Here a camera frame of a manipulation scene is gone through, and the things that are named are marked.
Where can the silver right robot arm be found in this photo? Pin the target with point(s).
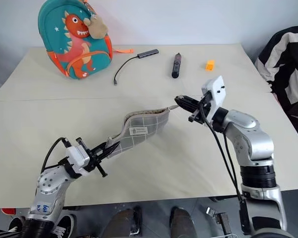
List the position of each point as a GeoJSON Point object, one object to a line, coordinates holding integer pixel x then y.
{"type": "Point", "coordinates": [253, 148]}

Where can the black and white jacket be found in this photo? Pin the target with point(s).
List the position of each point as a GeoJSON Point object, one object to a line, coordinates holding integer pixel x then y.
{"type": "Point", "coordinates": [285, 74]}

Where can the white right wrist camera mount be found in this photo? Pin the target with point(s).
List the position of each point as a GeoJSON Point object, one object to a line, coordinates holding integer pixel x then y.
{"type": "Point", "coordinates": [216, 91]}

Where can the dark rounded brown shape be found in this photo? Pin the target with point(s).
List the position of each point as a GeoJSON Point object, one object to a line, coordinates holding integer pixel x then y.
{"type": "Point", "coordinates": [120, 223]}
{"type": "Point", "coordinates": [182, 223]}

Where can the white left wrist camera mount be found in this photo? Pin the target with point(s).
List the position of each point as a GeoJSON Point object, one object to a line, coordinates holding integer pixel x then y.
{"type": "Point", "coordinates": [77, 156]}

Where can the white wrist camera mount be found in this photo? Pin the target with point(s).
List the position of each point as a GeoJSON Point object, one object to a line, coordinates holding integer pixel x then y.
{"type": "Point", "coordinates": [216, 91]}
{"type": "Point", "coordinates": [77, 156]}

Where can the metal clamp bracket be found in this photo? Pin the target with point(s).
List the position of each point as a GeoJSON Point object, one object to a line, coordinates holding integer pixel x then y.
{"type": "Point", "coordinates": [219, 219]}

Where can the grey plaid pouch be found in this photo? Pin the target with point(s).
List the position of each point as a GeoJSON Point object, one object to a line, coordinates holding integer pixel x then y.
{"type": "Point", "coordinates": [141, 129]}

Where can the black white sneaker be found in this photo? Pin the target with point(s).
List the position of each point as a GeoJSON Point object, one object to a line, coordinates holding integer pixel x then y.
{"type": "Point", "coordinates": [17, 224]}
{"type": "Point", "coordinates": [64, 226]}

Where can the small orange block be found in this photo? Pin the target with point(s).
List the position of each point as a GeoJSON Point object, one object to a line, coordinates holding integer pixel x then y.
{"type": "Point", "coordinates": [210, 65]}

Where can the red object under table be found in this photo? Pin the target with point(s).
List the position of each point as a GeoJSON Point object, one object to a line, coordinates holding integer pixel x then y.
{"type": "Point", "coordinates": [8, 211]}

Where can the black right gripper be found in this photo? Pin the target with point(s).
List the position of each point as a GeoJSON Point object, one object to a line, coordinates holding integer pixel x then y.
{"type": "Point", "coordinates": [202, 111]}

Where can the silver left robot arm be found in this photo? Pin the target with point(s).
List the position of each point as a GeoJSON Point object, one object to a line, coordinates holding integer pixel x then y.
{"type": "Point", "coordinates": [49, 191]}

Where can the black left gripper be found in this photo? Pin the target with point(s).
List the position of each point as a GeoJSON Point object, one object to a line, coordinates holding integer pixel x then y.
{"type": "Point", "coordinates": [94, 160]}

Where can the teal dinosaur backpack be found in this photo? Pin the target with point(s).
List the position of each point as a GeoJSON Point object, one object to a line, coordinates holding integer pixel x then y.
{"type": "Point", "coordinates": [77, 49]}

